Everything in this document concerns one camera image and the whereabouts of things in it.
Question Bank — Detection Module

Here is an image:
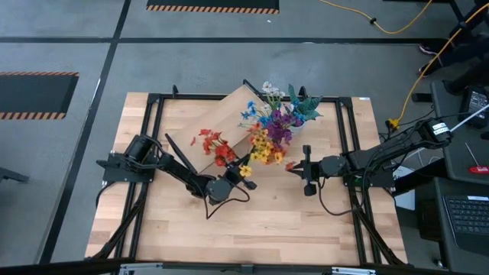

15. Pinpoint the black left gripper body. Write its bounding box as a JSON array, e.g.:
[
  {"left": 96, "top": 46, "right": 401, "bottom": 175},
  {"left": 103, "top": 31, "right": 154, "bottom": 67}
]
[{"left": 207, "top": 167, "right": 249, "bottom": 205}]

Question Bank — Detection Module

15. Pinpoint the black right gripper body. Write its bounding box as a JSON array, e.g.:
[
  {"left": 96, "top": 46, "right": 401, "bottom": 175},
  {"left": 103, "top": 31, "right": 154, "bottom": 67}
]
[{"left": 293, "top": 155, "right": 347, "bottom": 181}]

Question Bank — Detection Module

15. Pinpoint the yellow artificial flower bunch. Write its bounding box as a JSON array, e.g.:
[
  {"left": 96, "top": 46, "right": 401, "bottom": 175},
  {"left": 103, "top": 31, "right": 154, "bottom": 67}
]
[{"left": 238, "top": 128, "right": 287, "bottom": 179}]

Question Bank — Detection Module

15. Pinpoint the purple artificial flower bunch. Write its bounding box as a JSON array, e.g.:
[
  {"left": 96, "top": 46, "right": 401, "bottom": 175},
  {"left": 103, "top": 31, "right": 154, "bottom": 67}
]
[{"left": 265, "top": 109, "right": 305, "bottom": 146}]

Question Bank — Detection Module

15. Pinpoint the blue artificial flower bunch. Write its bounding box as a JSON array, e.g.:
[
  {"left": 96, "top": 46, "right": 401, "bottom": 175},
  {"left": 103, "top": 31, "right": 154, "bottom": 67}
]
[{"left": 240, "top": 99, "right": 306, "bottom": 123}]

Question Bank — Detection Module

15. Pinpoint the white artificial flower bunch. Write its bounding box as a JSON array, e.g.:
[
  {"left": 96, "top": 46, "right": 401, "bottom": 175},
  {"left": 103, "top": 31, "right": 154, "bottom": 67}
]
[{"left": 261, "top": 80, "right": 295, "bottom": 114}]

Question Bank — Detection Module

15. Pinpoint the snake plant in white pot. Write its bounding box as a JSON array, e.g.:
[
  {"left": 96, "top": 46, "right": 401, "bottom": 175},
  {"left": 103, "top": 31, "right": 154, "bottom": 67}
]
[{"left": 286, "top": 83, "right": 324, "bottom": 135}]

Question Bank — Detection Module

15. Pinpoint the dark grey desk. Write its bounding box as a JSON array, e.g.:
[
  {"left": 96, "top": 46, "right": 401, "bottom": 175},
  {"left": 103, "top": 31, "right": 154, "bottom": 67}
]
[{"left": 414, "top": 79, "right": 489, "bottom": 275}]

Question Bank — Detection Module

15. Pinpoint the black laptop keyboard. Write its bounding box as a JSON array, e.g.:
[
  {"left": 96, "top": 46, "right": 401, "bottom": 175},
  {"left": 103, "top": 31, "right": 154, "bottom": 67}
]
[{"left": 442, "top": 194, "right": 489, "bottom": 257}]

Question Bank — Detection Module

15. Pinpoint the thin white rod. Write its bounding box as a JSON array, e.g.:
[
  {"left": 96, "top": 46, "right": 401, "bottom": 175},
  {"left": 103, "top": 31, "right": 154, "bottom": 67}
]
[{"left": 450, "top": 102, "right": 489, "bottom": 133}]

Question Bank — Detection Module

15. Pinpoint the black handheld device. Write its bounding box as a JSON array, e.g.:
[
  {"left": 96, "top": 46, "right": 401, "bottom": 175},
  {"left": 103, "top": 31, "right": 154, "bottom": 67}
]
[{"left": 460, "top": 86, "right": 489, "bottom": 129}]

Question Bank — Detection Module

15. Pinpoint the black hazard-striped floor mat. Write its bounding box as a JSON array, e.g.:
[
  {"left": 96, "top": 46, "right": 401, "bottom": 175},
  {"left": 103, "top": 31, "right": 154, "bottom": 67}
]
[
  {"left": 146, "top": 0, "right": 280, "bottom": 15},
  {"left": 0, "top": 71, "right": 80, "bottom": 121}
]

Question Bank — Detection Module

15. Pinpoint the person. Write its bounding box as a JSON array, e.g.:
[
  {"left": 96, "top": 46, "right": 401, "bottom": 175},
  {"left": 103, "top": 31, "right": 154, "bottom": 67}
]
[{"left": 418, "top": 33, "right": 489, "bottom": 95}]

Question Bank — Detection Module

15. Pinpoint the black floor stand foot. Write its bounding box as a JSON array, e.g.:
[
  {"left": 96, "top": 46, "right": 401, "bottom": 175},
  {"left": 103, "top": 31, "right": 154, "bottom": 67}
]
[{"left": 0, "top": 167, "right": 30, "bottom": 184}]

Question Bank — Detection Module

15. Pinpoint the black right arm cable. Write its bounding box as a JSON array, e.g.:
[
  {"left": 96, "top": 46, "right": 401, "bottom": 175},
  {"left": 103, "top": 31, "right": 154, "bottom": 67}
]
[{"left": 316, "top": 177, "right": 361, "bottom": 217}]

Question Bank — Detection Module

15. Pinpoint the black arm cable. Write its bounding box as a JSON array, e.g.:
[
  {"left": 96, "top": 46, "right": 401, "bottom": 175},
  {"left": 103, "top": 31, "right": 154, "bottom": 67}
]
[
  {"left": 202, "top": 183, "right": 251, "bottom": 221},
  {"left": 316, "top": 177, "right": 361, "bottom": 217}
]

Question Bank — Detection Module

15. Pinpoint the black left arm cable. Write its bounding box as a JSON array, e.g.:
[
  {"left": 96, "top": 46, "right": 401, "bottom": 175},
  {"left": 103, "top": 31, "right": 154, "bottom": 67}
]
[{"left": 202, "top": 183, "right": 251, "bottom": 221}]

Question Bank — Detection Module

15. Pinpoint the wooden shelf black metal frame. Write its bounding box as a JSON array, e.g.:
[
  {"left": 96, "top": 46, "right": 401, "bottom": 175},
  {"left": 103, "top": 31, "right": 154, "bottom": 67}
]
[{"left": 164, "top": 79, "right": 270, "bottom": 176}]

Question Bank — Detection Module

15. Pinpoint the black aluminium table frame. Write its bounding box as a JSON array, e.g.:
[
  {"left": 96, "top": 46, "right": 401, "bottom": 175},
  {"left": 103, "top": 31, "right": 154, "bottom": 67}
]
[{"left": 86, "top": 79, "right": 408, "bottom": 267}]

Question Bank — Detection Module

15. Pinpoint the yellow hanging power cable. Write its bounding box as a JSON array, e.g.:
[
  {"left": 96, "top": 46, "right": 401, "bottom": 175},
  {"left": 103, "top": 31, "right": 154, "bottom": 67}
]
[{"left": 387, "top": 2, "right": 489, "bottom": 131}]

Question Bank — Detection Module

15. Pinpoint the yellow floor extension cable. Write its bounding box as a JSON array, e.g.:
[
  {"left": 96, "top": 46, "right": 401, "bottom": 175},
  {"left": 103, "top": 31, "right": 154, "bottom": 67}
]
[{"left": 319, "top": 0, "right": 435, "bottom": 35}]

